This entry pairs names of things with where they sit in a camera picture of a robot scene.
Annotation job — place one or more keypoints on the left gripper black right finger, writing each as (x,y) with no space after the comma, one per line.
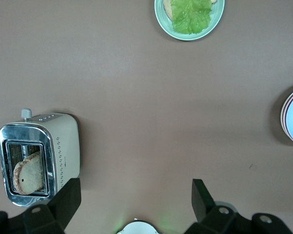
(210,219)

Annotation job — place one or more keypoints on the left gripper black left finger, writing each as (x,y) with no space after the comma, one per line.
(53,214)

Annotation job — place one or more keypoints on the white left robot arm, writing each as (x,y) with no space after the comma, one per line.
(139,229)

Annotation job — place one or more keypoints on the bread slice in toaster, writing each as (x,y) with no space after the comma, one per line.
(29,175)

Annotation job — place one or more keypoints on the beige and chrome toaster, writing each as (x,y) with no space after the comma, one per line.
(68,146)

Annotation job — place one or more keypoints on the beige plate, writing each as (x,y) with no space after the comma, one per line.
(281,119)

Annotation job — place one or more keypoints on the green plate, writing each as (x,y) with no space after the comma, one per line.
(217,17)

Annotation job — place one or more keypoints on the green lettuce leaf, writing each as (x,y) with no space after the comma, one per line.
(190,17)

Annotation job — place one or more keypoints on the toast slice under lettuce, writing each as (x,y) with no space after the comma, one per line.
(167,8)

